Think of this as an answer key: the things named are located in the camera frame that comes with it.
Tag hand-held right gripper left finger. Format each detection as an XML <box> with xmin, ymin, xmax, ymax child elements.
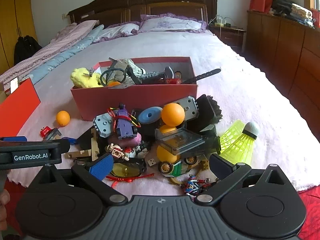
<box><xmin>30</xmin><ymin>154</ymin><xmax>128</xmax><ymax>205</ymax></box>

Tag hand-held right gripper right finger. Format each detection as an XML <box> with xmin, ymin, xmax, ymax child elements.
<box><xmin>195</xmin><ymin>153</ymin><xmax>293</xmax><ymax>205</ymax></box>

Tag colourful cord bracelet red tassel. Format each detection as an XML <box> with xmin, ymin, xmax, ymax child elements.
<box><xmin>105</xmin><ymin>173</ymin><xmax>154</xmax><ymax>188</ymax></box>

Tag smoky clear plastic case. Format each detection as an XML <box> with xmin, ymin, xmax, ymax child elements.
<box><xmin>155</xmin><ymin>126</ymin><xmax>222</xmax><ymax>157</ymax></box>

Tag red cardboard box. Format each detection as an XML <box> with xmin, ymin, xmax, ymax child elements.
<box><xmin>70</xmin><ymin>57</ymin><xmax>199</xmax><ymax>122</ymax></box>

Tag person's left hand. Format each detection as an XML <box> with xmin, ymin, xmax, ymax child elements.
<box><xmin>0</xmin><ymin>189</ymin><xmax>11</xmax><ymax>230</ymax></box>

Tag wooden notched puzzle piece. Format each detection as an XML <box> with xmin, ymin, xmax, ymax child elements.
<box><xmin>65</xmin><ymin>149</ymin><xmax>93</xmax><ymax>159</ymax></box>

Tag short wooden puzzle piece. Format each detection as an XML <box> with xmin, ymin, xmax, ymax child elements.
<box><xmin>46</xmin><ymin>127</ymin><xmax>62</xmax><ymax>140</ymax></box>

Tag small toy minifigure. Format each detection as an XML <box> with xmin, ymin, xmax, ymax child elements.
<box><xmin>106</xmin><ymin>142</ymin><xmax>130</xmax><ymax>162</ymax></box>

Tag wooden hook puzzle piece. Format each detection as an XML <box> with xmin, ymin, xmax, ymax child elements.
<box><xmin>90</xmin><ymin>127</ymin><xmax>100</xmax><ymax>161</ymax></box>

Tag black glasses yellow lenses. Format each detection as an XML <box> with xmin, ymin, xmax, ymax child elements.
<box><xmin>110</xmin><ymin>157</ymin><xmax>147</xmax><ymax>178</ymax></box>

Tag yellow plastic shuttlecock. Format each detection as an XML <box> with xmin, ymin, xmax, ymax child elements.
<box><xmin>220</xmin><ymin>120</ymin><xmax>244</xmax><ymax>143</ymax></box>
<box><xmin>220</xmin><ymin>122</ymin><xmax>260</xmax><ymax>165</ymax></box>

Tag red box lid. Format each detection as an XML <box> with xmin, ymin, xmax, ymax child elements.
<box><xmin>0</xmin><ymin>78</ymin><xmax>41</xmax><ymax>138</ymax></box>

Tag red blue action figure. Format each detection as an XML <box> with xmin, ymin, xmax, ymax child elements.
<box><xmin>184</xmin><ymin>175</ymin><xmax>215</xmax><ymax>195</ymax></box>

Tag black white toy figure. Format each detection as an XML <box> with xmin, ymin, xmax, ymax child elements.
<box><xmin>130</xmin><ymin>141</ymin><xmax>150</xmax><ymax>158</ymax></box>

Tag purple toy car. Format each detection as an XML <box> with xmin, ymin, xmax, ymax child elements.
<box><xmin>114</xmin><ymin>102</ymin><xmax>138</xmax><ymax>139</ymax></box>

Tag smartphone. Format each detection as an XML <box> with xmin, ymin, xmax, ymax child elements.
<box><xmin>9</xmin><ymin>77</ymin><xmax>20</xmax><ymax>93</ymax></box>

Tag yellow plush toy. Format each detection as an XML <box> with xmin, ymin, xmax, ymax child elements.
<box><xmin>71</xmin><ymin>67</ymin><xmax>104</xmax><ymax>88</ymax></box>

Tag black round glasses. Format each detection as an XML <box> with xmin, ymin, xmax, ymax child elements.
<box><xmin>100</xmin><ymin>69</ymin><xmax>127</xmax><ymax>87</ymax></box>

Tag blue plastic disc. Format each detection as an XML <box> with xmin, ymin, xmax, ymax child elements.
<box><xmin>138</xmin><ymin>106</ymin><xmax>163</xmax><ymax>125</ymax></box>

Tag pink fluffy blanket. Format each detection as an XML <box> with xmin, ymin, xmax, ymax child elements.
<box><xmin>7</xmin><ymin>42</ymin><xmax>313</xmax><ymax>197</ymax></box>

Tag light blue quilt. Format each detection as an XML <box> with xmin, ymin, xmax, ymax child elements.
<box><xmin>25</xmin><ymin>25</ymin><xmax>104</xmax><ymax>84</ymax></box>

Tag black backpack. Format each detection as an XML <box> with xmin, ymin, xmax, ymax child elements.
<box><xmin>14</xmin><ymin>35</ymin><xmax>42</xmax><ymax>65</ymax></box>

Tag pink striped quilt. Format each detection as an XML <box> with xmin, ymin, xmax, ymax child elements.
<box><xmin>0</xmin><ymin>20</ymin><xmax>99</xmax><ymax>83</ymax></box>

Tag small red toy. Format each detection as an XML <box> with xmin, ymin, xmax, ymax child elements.
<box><xmin>165</xmin><ymin>71</ymin><xmax>183</xmax><ymax>85</ymax></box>

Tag white feather shuttlecock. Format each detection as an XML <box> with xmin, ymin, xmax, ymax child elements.
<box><xmin>125</xmin><ymin>59</ymin><xmax>147</xmax><ymax>80</ymax></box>

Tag black grey toy tool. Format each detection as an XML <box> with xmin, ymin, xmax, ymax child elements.
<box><xmin>126</xmin><ymin>65</ymin><xmax>175</xmax><ymax>85</ymax></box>

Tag white pillow purple ruffle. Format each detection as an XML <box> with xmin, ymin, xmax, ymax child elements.
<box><xmin>92</xmin><ymin>21</ymin><xmax>140</xmax><ymax>44</ymax></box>
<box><xmin>139</xmin><ymin>14</ymin><xmax>208</xmax><ymax>33</ymax></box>

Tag yellow wooden wardrobe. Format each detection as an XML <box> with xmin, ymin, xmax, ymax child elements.
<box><xmin>0</xmin><ymin>0</ymin><xmax>38</xmax><ymax>75</ymax></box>

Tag wooden nightstand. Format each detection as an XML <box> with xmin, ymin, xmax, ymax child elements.
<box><xmin>209</xmin><ymin>24</ymin><xmax>247</xmax><ymax>53</ymax></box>

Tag long wooden cabinet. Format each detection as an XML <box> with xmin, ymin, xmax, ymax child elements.
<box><xmin>246</xmin><ymin>10</ymin><xmax>320</xmax><ymax>140</ymax></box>

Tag bed with pale sheet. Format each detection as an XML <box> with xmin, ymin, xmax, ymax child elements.
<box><xmin>0</xmin><ymin>29</ymin><xmax>250</xmax><ymax>85</ymax></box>

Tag pile of folded clothes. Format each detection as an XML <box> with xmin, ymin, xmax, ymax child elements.
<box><xmin>271</xmin><ymin>0</ymin><xmax>320</xmax><ymax>28</ymax></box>

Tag white chargers with cables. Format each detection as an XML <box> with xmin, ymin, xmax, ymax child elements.
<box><xmin>210</xmin><ymin>15</ymin><xmax>233</xmax><ymax>28</ymax></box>

